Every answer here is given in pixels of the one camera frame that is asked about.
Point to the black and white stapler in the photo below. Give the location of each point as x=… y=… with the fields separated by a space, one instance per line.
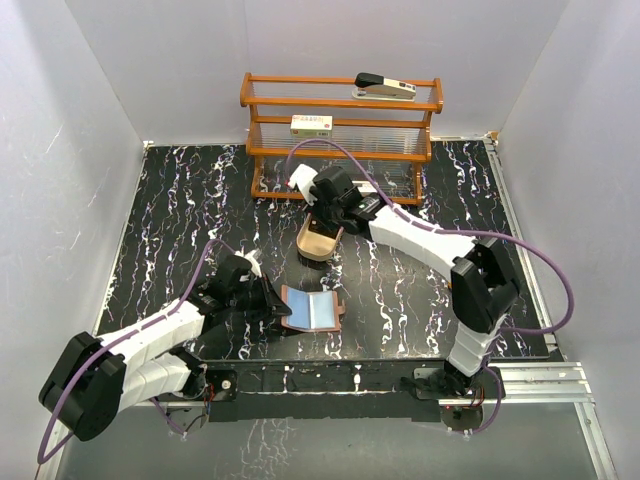
x=369 y=86

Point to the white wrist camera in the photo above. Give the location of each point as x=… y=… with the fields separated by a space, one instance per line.
x=302 y=179
x=253 y=257

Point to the small white stapler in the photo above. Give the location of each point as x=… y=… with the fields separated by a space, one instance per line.
x=365 y=188

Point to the beige wooden tray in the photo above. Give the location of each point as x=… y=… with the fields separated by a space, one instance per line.
x=315 y=241

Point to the orange wooden shelf rack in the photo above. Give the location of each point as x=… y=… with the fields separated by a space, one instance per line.
x=392 y=138

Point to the white staples box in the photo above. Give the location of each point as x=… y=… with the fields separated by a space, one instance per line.
x=311 y=126

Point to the pink leather card holder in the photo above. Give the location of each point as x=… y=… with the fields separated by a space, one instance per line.
x=312 y=311

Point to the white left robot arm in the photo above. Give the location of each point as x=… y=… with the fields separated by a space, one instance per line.
x=95 y=378

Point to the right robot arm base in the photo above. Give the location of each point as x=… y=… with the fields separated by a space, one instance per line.
x=440 y=384

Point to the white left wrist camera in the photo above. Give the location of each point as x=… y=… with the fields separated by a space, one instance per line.
x=253 y=257

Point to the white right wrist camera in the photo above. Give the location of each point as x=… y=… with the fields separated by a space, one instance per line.
x=302 y=179

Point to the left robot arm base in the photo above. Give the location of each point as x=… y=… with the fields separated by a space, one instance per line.
x=206 y=388

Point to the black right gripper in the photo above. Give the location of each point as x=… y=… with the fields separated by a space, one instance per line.
x=315 y=208

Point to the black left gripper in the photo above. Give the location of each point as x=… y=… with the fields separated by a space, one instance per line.
x=271 y=305

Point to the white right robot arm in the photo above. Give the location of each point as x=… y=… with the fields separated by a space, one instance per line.
x=481 y=277

